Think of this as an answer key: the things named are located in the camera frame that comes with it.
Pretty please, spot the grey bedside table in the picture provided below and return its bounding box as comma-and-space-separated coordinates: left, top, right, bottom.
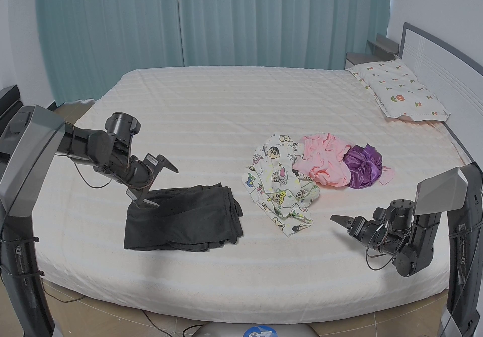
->
345, 33, 400, 70

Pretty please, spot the dark grey chest of drawers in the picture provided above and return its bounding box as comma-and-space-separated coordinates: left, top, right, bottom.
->
0, 85, 23, 140

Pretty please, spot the white printed pyjama top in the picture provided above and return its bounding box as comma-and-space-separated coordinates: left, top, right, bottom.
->
247, 133, 320, 237

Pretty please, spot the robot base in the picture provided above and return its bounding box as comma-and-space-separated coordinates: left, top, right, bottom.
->
192, 322, 317, 337

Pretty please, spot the pink garment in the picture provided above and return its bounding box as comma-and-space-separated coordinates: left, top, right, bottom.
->
294, 132, 396, 188

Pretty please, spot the black T-shirt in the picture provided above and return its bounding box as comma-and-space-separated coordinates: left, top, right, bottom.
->
124, 184, 244, 253

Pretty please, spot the blue-green curtain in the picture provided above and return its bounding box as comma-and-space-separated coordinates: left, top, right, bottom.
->
36, 0, 185, 106
177, 0, 393, 72

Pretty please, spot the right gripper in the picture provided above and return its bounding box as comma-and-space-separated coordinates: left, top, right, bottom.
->
351, 216, 380, 250

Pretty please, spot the purple garment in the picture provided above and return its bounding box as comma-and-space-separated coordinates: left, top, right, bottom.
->
343, 144, 383, 190

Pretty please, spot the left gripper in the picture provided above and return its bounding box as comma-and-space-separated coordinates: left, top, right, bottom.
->
121, 154, 180, 209

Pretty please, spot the black cable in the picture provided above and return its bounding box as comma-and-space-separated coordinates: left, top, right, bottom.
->
141, 309, 167, 334
45, 284, 85, 304
73, 156, 112, 190
365, 245, 395, 270

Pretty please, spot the white printed pillow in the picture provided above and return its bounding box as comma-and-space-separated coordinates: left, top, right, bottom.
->
346, 59, 451, 123

